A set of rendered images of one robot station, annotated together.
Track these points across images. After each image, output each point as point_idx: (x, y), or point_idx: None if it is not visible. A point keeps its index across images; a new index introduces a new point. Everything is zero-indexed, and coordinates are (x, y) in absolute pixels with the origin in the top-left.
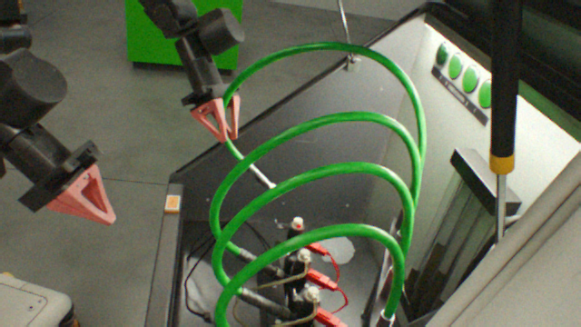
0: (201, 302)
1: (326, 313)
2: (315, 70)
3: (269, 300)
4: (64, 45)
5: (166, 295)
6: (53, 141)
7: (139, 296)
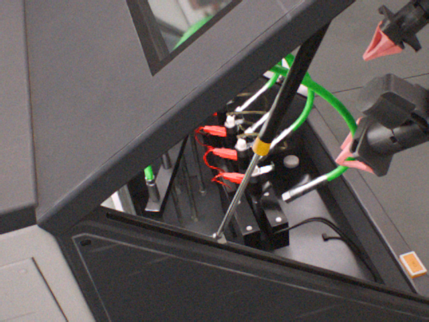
0: (336, 248)
1: (219, 128)
2: None
3: (259, 121)
4: None
5: (350, 180)
6: (404, 11)
7: None
